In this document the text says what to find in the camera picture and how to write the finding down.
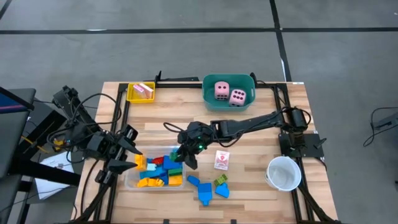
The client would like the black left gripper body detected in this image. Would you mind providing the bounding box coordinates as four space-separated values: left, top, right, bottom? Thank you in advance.
86 123 140 187

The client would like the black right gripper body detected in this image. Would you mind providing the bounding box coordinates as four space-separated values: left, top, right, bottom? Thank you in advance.
177 120 216 154

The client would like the square blue toy block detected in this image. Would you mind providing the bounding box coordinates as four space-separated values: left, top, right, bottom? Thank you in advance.
162 154 183 170

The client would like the clear plastic container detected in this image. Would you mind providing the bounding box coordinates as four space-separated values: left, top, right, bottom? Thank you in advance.
124 145 187 191

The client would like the orange two-stud toy block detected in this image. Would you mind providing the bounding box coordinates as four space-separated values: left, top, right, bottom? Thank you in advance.
168 175 183 187

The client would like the long blue toy block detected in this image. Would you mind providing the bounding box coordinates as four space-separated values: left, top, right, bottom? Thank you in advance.
139 169 162 180

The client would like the playing card deck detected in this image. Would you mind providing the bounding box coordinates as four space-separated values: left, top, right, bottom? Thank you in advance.
139 82 155 100

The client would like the lime green toy brick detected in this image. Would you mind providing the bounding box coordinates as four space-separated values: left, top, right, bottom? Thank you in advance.
213 174 228 187

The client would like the teal plastic bin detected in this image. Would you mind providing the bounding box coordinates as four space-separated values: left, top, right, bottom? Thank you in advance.
201 73 257 112

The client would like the yellow mesh basket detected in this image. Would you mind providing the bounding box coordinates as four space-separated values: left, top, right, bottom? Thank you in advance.
126 82 155 104

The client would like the white paper sheet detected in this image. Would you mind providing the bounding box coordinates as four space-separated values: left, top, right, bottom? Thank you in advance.
34 151 75 200

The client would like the black equipment stand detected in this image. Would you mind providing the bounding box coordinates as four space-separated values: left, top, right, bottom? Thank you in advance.
0 88 82 224

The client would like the white paper cup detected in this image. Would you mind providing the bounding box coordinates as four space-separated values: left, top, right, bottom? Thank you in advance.
264 156 302 192

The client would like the black monitor with blue screen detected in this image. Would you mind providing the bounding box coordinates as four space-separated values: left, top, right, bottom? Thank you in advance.
0 86 35 114

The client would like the grey floor box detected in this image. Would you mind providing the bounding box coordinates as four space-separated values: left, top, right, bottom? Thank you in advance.
371 111 398 131

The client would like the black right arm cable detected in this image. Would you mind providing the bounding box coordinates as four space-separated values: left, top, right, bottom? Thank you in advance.
163 121 243 147

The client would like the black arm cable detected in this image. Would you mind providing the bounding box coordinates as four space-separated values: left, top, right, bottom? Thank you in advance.
163 121 243 147
46 92 123 164

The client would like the black cable under table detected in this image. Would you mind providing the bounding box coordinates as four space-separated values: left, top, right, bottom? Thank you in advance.
80 157 105 217

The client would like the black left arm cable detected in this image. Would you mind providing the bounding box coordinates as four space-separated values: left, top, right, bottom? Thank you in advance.
46 92 123 164

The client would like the black floor cable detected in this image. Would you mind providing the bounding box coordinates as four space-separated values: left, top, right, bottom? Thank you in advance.
363 107 398 147

